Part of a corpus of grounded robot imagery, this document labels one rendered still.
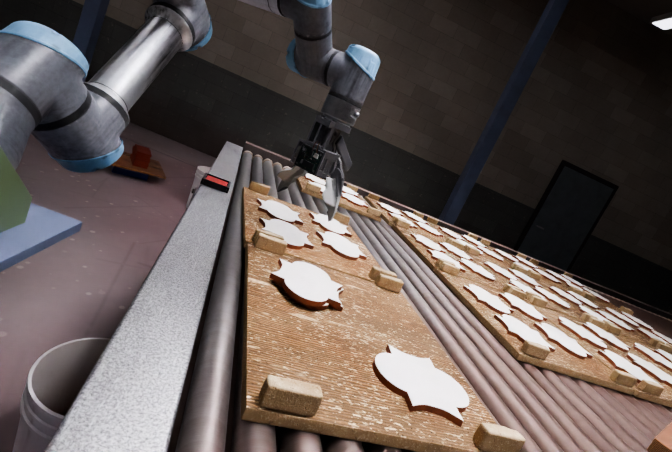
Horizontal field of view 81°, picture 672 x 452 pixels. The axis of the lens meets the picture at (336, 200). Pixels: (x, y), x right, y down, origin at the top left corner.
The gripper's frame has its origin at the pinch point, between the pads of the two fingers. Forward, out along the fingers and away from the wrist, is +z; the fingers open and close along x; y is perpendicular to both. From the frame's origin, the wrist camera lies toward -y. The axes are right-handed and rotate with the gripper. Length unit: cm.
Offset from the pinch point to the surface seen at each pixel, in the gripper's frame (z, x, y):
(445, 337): 9.8, 38.3, -4.8
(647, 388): 6, 80, -40
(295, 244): 6.7, 4.5, 5.2
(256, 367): 8.1, 24.8, 40.2
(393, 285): 6.3, 24.6, -4.8
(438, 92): -127, -151, -511
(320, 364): 8.1, 28.8, 32.3
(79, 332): 101, -87, -24
